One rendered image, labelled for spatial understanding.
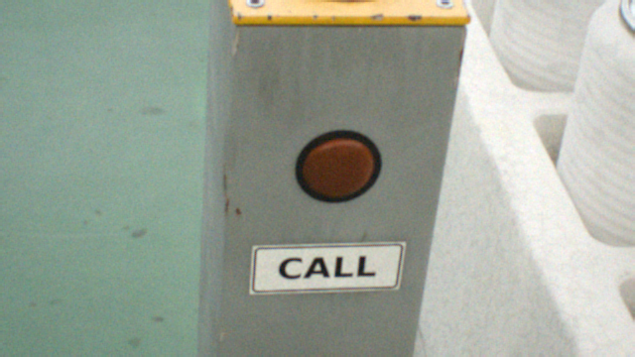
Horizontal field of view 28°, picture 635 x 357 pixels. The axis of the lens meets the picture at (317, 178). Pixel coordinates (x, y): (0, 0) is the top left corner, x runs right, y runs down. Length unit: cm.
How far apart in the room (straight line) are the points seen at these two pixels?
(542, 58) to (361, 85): 26
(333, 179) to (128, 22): 64
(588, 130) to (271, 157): 19
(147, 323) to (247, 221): 33
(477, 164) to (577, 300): 11
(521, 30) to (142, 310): 27
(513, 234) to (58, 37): 54
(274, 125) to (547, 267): 16
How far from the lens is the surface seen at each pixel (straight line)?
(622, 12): 54
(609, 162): 54
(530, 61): 64
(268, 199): 40
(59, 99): 92
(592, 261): 52
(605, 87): 53
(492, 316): 57
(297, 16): 37
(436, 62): 38
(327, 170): 39
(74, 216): 81
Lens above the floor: 49
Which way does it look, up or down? 35 degrees down
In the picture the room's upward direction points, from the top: 6 degrees clockwise
